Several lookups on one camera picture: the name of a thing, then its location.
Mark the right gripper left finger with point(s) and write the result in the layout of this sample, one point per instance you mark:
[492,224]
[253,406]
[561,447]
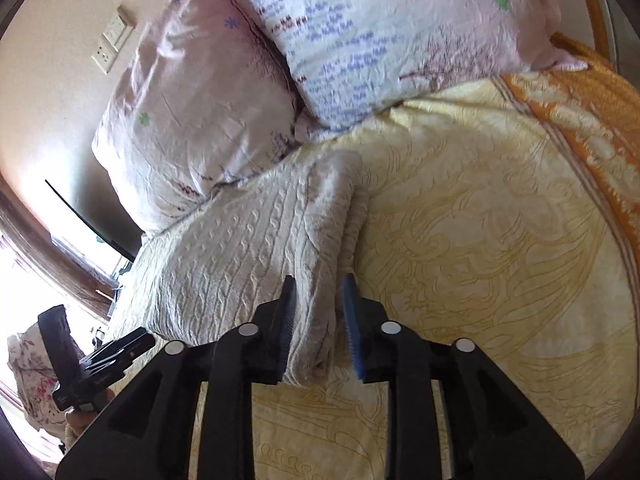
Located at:
[188,413]

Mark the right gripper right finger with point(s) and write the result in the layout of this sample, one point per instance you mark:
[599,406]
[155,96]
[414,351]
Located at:
[493,430]

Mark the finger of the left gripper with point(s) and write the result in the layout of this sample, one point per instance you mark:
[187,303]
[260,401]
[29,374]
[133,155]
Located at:
[125,349]

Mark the beige cable knit sweater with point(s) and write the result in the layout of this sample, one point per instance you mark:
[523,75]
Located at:
[208,272]

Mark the person's left hand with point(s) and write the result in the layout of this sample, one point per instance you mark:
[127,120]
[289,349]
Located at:
[76,422]

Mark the floral fabric near window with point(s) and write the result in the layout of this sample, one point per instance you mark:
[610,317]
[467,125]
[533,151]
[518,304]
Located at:
[35,380]

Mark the yellow orange patterned bedsheet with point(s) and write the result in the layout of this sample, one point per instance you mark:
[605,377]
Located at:
[507,212]

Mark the pink floral pillow left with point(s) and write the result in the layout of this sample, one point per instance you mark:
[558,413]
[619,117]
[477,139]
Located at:
[206,101]

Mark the pink floral pillow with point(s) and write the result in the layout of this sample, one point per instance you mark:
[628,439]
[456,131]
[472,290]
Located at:
[351,58]
[206,101]

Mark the pink floral pillow right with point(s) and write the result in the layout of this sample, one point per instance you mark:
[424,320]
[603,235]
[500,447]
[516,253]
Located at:
[351,58]

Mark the black camera box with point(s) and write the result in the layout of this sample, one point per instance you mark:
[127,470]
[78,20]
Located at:
[60,346]

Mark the window with brown frame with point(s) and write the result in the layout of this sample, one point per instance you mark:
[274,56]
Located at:
[32,241]

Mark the white wall switch socket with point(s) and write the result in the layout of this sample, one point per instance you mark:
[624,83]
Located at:
[113,38]

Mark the wooden headboard frame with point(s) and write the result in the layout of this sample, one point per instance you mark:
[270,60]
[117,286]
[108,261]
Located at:
[603,30]

